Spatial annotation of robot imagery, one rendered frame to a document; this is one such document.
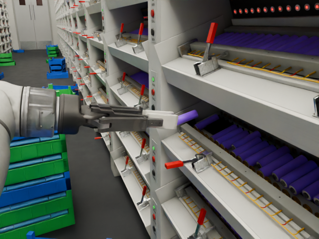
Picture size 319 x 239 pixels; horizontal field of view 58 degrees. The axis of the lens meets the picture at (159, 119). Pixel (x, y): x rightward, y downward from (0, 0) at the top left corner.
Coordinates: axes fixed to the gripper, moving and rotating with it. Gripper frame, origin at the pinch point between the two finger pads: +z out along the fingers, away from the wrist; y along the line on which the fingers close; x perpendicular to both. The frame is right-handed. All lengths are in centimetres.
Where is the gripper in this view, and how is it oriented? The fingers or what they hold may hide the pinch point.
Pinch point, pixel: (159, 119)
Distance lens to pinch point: 60.5
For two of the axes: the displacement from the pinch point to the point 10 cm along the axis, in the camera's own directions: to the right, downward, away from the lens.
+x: 1.6, -9.5, -2.6
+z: 9.3, 0.5, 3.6
